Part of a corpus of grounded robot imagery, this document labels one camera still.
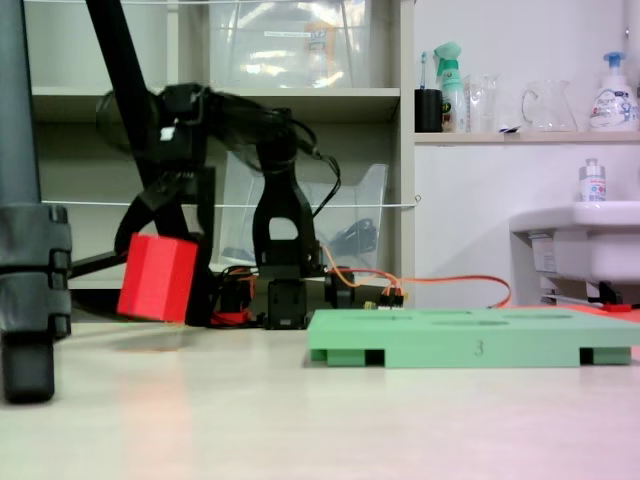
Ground clear plastic bin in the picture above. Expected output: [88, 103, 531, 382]
[218, 149, 390, 274]

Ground small red black clamp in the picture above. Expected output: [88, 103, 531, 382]
[596, 280, 633, 315]

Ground thin black tripod strut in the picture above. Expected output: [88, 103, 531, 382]
[68, 248, 132, 280]

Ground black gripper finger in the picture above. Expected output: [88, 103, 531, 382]
[185, 167, 218, 247]
[113, 172, 177, 259]

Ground white cord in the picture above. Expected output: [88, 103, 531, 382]
[39, 196, 423, 212]

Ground thick black tripod leg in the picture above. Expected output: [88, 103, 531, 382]
[84, 0, 216, 328]

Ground clear glass pitcher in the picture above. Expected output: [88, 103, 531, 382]
[520, 78, 580, 134]

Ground red octagonal pillar block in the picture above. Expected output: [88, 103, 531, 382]
[115, 231, 201, 324]

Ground white foam soap bottle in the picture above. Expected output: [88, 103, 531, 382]
[587, 50, 640, 133]

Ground white sink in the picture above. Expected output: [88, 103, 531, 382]
[508, 199, 640, 307]

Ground clear glass beaker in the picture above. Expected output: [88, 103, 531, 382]
[464, 73, 503, 135]

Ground orange labelled bottle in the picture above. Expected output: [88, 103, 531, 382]
[303, 20, 338, 87]

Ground orange twin wire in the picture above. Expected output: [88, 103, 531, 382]
[319, 266, 513, 310]

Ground long black twin wire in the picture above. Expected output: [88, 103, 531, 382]
[294, 118, 344, 217]

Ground black cord bundle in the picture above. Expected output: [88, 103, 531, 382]
[327, 216, 382, 262]

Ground clear plastic storage box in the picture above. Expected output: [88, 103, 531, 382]
[208, 0, 373, 90]

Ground black cup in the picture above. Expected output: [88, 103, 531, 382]
[414, 88, 445, 134]

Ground green spray bottle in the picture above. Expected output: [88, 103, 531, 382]
[432, 41, 468, 134]

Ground green shape sorter board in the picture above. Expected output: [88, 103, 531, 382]
[305, 307, 640, 370]

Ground grey black tripod leg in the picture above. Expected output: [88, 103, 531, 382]
[0, 0, 74, 405]

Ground light wooden counter shelf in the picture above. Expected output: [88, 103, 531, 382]
[413, 130, 640, 148]

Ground small clear sanitizer bottle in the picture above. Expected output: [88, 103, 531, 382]
[577, 157, 609, 204]

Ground grey shelf unit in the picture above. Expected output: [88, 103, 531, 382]
[22, 0, 417, 304]

